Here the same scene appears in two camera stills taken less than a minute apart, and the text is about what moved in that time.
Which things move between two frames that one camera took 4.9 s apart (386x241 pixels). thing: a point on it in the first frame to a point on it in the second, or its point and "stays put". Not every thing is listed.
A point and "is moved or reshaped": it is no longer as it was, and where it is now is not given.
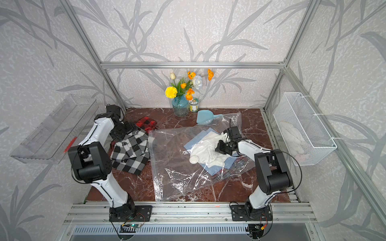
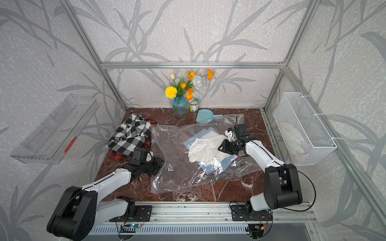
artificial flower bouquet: (184, 86) stays put
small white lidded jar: (193, 105) stays put
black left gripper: (130, 128) to (158, 164)
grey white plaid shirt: (132, 153) is moved or reshaped
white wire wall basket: (307, 141) stays put
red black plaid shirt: (146, 124) to (117, 155)
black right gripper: (219, 148) stays put
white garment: (204, 149) stays put
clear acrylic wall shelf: (54, 139) stays put
